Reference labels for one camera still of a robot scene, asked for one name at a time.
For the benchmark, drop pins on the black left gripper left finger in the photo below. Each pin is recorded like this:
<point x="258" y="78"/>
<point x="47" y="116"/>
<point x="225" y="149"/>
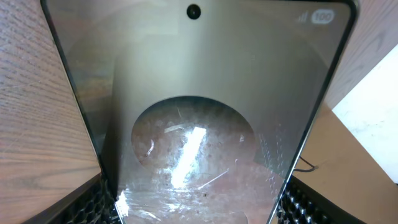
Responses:
<point x="92" y="203"/>

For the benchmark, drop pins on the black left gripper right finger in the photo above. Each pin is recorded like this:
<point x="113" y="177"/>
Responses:
<point x="300" y="204"/>

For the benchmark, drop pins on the Galaxy smartphone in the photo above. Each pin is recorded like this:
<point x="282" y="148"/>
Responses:
<point x="199" y="110"/>

